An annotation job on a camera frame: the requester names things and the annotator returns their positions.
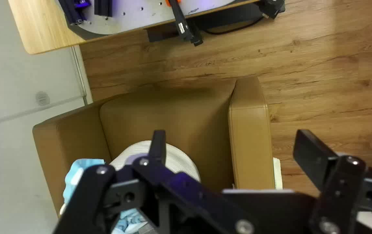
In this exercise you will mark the black clamp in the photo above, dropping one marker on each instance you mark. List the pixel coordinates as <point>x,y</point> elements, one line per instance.
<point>187,27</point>

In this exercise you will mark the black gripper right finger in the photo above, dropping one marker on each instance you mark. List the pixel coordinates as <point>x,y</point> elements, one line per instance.
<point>338,183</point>

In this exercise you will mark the light wooden table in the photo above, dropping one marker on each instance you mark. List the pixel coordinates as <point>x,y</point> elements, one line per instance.
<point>44,27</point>

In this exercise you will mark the blue and white towel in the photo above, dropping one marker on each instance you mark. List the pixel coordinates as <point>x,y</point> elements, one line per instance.
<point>76,174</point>

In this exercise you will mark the pale green cloth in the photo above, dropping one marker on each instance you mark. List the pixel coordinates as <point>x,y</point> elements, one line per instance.
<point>278,174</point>

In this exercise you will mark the black table base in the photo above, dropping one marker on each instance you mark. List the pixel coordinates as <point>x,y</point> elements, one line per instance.
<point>234,20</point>

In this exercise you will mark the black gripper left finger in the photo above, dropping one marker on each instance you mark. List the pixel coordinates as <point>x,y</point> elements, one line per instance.
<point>162,180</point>

